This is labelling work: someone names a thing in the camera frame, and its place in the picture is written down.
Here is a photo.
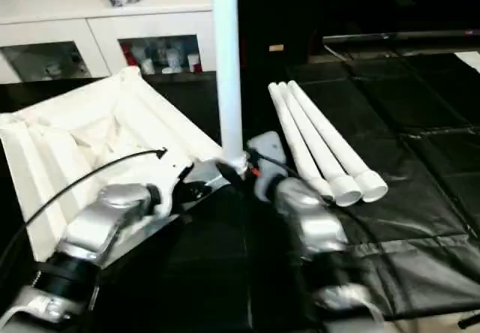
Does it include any red and white bottle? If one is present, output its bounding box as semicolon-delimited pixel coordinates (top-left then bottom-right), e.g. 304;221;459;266
122;43;137;68

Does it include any white plastic table top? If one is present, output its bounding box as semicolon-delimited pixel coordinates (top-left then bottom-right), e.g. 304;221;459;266
0;66;249;263

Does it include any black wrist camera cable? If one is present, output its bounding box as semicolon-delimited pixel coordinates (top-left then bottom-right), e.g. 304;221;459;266
256;151;417;314
0;146;168;269

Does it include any white plastic table leg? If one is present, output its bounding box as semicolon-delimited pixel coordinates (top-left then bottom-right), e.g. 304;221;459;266
277;80;364;208
268;82;335;200
286;79;389;204
209;0;251;181

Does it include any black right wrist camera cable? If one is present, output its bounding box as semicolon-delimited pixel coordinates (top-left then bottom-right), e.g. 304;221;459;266
256;151;417;314

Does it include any black left wrist camera cable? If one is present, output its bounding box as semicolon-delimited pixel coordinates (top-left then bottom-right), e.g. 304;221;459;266
0;146;168;269

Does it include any black tripod stand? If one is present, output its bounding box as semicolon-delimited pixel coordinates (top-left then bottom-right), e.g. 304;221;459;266
456;309;480;331

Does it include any black mat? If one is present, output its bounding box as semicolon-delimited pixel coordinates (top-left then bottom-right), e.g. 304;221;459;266
0;52;480;333

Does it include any long black bar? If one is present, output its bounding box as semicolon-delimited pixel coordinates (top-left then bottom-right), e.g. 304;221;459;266
322;30;480;46

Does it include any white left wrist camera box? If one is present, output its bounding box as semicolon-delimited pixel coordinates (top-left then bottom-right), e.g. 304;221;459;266
155;151;197;220

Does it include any white flat board strip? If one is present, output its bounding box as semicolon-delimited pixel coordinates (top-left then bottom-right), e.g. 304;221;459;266
454;51;480;72

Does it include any white cabinet with glass doors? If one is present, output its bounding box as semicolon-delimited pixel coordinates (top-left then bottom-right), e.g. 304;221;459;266
0;0;219;85

